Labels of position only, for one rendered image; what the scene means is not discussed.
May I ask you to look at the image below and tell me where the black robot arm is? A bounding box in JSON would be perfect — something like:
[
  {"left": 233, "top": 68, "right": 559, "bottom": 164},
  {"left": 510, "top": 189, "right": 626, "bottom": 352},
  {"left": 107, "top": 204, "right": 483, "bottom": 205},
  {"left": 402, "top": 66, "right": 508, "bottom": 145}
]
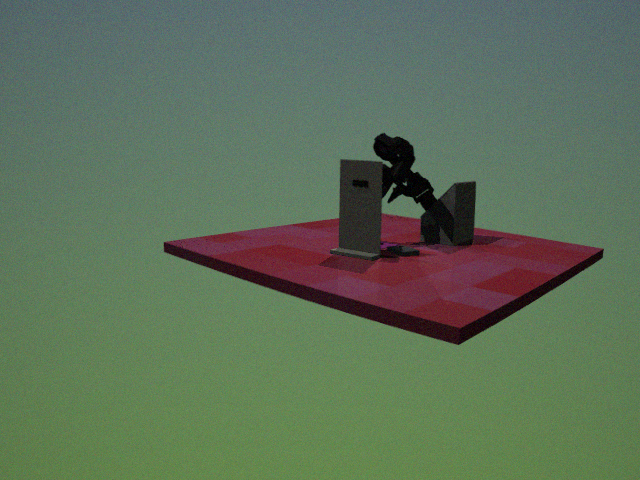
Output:
[{"left": 373, "top": 133, "right": 437, "bottom": 211}]

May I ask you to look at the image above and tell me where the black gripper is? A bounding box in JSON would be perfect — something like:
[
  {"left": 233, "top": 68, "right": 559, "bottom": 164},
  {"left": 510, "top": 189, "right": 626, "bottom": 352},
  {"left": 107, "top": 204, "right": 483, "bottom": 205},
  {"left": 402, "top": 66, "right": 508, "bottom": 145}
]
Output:
[{"left": 382, "top": 161, "right": 416, "bottom": 204}]

